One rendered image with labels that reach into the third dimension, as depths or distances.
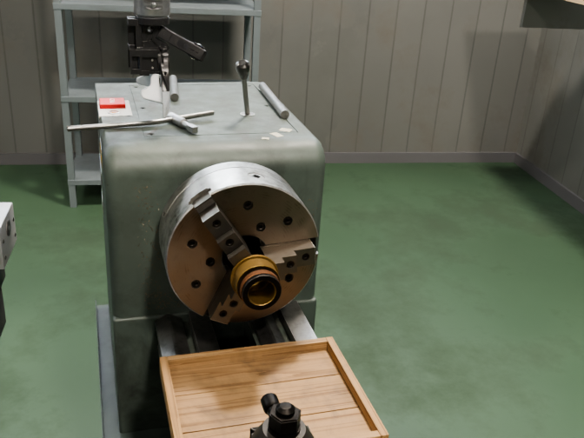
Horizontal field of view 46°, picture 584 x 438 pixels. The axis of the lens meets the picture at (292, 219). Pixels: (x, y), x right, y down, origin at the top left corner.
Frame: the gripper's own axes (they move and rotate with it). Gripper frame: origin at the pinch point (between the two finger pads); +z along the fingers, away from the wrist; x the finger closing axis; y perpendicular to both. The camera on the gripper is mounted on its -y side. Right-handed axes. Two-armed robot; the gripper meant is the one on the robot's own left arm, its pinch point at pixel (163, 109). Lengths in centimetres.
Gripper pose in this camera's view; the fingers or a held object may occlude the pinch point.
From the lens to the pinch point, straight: 156.7
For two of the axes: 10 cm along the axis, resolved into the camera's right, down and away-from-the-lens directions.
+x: 2.8, 4.2, -8.7
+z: -0.6, 9.1, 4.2
